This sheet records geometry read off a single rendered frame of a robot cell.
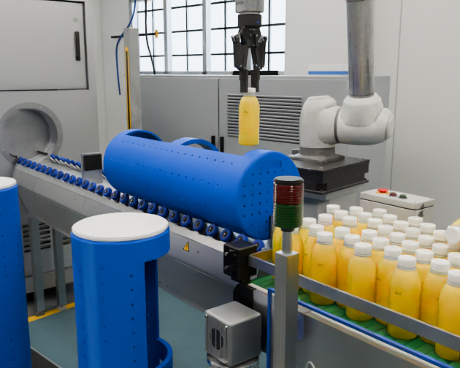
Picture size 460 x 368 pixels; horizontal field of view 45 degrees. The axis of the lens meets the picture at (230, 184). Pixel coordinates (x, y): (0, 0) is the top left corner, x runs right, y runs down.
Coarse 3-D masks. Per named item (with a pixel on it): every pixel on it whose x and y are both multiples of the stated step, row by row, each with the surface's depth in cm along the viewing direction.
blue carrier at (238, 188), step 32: (128, 160) 214; (160, 160) 197; (192, 160) 184; (224, 160) 173; (256, 160) 166; (288, 160) 175; (128, 192) 224; (160, 192) 198; (192, 192) 181; (224, 192) 167; (256, 192) 168; (224, 224) 175; (256, 224) 170
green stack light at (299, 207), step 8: (272, 208) 115; (280, 208) 112; (288, 208) 112; (296, 208) 112; (272, 216) 115; (280, 216) 113; (288, 216) 112; (296, 216) 113; (280, 224) 113; (288, 224) 112; (296, 224) 113
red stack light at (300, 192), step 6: (276, 186) 112; (282, 186) 111; (288, 186) 111; (294, 186) 111; (300, 186) 112; (276, 192) 112; (282, 192) 111; (288, 192) 111; (294, 192) 111; (300, 192) 112; (276, 198) 113; (282, 198) 112; (288, 198) 111; (294, 198) 111; (300, 198) 112; (288, 204) 112
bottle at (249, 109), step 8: (248, 96) 172; (240, 104) 173; (248, 104) 172; (256, 104) 172; (240, 112) 173; (248, 112) 172; (256, 112) 173; (240, 120) 174; (248, 120) 172; (256, 120) 173; (240, 128) 174; (248, 128) 173; (256, 128) 174; (240, 136) 175; (248, 136) 174; (256, 136) 174; (240, 144) 176; (248, 144) 174; (256, 144) 175
